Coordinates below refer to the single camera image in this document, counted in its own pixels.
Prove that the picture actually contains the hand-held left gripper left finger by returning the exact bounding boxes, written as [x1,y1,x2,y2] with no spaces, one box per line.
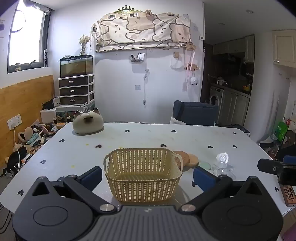
[22,166,117,215]

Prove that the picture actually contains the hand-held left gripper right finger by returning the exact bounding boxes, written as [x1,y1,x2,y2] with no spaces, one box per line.
[179,167,273,215]

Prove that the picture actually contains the clear plastic cup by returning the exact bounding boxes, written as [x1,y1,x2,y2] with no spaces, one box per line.
[212,163,234,179]

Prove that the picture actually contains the beige woven plastic basket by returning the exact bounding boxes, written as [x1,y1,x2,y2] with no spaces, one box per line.
[103,148,183,203]

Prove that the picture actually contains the green packet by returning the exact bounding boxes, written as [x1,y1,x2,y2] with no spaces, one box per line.
[276,121,287,142]

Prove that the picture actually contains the engraved wooden plaque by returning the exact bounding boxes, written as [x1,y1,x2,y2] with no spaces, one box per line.
[279,184,296,207]

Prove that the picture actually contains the dark bag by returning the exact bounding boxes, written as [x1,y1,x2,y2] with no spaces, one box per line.
[215,124,250,138]

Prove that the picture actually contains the beige cat-shaped ceramic ornament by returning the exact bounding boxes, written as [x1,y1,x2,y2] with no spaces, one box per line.
[72,108,104,135]

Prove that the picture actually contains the dark blue chair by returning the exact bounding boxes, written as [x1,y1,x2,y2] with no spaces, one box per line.
[173,100,219,127]

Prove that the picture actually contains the grey lower kitchen cabinet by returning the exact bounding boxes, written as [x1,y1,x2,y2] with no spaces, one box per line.
[220,88,250,127]

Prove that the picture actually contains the patterned storage box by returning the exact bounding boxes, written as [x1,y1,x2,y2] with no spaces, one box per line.
[56,106,94,117]

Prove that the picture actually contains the pile of floor clutter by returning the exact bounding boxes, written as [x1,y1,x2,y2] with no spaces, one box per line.
[3,118,67,178]

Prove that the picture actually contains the white storage box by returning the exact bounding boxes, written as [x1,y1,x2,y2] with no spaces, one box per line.
[40,108,57,124]

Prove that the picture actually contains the washing machine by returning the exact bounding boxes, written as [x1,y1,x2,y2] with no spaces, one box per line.
[209,86,224,108]

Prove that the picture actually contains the white drawer cabinet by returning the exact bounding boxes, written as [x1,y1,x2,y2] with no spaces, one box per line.
[58,74,95,107]

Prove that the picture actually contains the glass fish tank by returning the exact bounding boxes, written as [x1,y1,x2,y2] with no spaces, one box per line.
[59,55,94,78]

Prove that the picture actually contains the cream upper kitchen cabinet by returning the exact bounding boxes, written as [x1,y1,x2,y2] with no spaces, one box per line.
[271,30,296,68]

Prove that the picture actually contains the white cloth pouch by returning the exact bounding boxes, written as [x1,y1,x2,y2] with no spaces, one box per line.
[170,57,184,70]

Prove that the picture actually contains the vase with dried flowers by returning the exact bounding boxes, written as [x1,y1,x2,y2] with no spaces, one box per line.
[78,34,91,56]

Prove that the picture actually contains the window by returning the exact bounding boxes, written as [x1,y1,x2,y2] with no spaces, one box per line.
[8,0,51,74]

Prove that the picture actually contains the bear print cloth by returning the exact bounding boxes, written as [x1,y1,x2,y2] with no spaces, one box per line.
[94,13,192,54]

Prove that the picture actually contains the gold crown decoration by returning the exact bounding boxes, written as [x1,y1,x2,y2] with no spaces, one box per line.
[113,5,135,15]

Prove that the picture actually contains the white power cable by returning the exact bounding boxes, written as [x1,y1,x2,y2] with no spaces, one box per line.
[12,126,22,167]

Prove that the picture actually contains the white wall socket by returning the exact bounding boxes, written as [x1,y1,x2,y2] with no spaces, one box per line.
[7,114,23,130]

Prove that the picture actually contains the hanging white charger cable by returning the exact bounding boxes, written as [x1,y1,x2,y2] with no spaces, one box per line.
[143,69,150,106]

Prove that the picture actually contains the wooden wall hanger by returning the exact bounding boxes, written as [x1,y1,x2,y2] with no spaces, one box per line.
[185,62,200,72]

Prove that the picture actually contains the small clear wall shelf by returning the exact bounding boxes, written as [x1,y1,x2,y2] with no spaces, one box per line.
[129,52,147,63]

